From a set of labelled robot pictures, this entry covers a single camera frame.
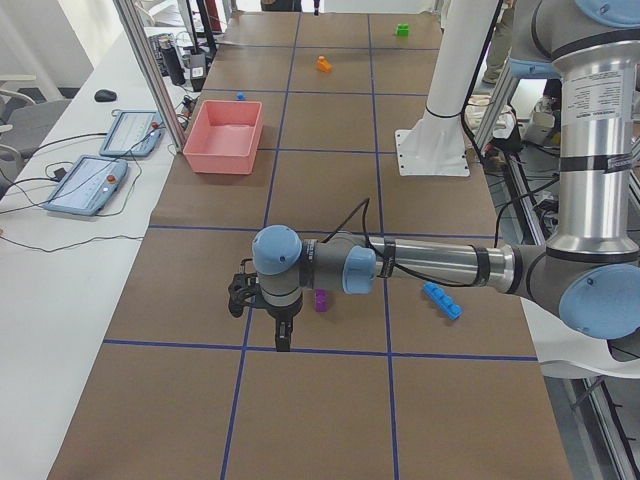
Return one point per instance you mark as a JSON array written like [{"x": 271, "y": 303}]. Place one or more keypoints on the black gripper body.
[{"x": 281, "y": 315}]

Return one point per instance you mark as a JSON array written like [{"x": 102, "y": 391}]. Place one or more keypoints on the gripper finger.
[
  {"x": 286, "y": 337},
  {"x": 279, "y": 336}
]

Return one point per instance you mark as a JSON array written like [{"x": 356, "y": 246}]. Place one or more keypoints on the purple block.
[{"x": 321, "y": 300}]

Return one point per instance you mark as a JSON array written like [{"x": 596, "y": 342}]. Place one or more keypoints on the long blue block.
[{"x": 442, "y": 300}]

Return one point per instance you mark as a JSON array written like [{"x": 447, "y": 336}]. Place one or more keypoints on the orange block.
[{"x": 323, "y": 64}]

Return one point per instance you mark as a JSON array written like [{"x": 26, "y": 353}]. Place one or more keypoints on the green block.
[{"x": 402, "y": 30}]

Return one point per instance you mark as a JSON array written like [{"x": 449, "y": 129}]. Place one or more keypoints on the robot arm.
[{"x": 586, "y": 273}]

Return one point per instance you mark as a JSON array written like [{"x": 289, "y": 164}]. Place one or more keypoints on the pink plastic box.
[{"x": 224, "y": 137}]

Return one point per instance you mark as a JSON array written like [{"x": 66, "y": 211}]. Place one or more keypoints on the near teach pendant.
[{"x": 88, "y": 186}]

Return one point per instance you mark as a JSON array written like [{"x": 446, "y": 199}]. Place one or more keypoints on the teach pendant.
[
  {"x": 88, "y": 186},
  {"x": 134, "y": 133}
]

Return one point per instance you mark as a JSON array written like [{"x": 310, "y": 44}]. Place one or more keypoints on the far teach pendant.
[{"x": 134, "y": 133}]

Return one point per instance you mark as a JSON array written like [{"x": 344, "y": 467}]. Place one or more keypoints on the black water bottle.
[{"x": 171, "y": 60}]

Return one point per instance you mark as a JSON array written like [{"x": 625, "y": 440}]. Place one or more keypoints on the black computer mouse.
[{"x": 105, "y": 96}]

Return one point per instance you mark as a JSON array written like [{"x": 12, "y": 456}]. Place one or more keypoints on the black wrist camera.
[{"x": 243, "y": 290}]

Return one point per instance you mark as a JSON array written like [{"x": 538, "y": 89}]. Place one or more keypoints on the white camera post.
[{"x": 435, "y": 145}]

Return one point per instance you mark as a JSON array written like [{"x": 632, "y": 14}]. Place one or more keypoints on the aluminium frame post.
[{"x": 135, "y": 32}]

